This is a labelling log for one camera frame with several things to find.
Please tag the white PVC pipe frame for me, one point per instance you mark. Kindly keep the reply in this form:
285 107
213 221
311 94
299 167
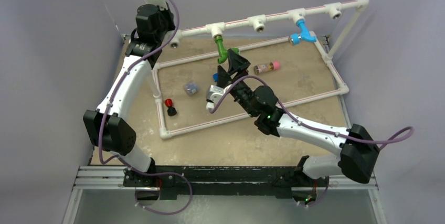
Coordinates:
258 22

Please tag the aluminium table frame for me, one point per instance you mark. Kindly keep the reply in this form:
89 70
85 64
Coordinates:
99 196

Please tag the blue water faucet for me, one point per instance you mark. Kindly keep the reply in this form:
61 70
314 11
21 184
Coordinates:
304 34

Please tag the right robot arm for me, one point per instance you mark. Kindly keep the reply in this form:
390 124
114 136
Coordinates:
353 152

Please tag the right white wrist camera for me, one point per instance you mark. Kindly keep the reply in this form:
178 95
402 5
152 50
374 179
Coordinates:
213 96

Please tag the pink capped small bottle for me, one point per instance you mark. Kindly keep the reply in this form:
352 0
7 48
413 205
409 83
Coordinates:
266 67

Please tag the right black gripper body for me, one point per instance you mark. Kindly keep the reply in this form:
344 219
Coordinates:
241 92

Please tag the blue cube block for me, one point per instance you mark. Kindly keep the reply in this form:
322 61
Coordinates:
215 77

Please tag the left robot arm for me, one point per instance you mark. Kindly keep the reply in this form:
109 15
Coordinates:
106 125

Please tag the green water faucet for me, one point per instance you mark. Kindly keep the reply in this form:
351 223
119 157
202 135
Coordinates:
222 51

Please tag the red and black knob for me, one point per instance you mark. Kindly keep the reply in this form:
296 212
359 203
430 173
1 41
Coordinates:
171 111

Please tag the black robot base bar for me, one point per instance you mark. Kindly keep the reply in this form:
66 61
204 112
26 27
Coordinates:
282 182

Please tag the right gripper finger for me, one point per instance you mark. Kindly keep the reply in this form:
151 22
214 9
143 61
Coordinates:
224 78
237 65

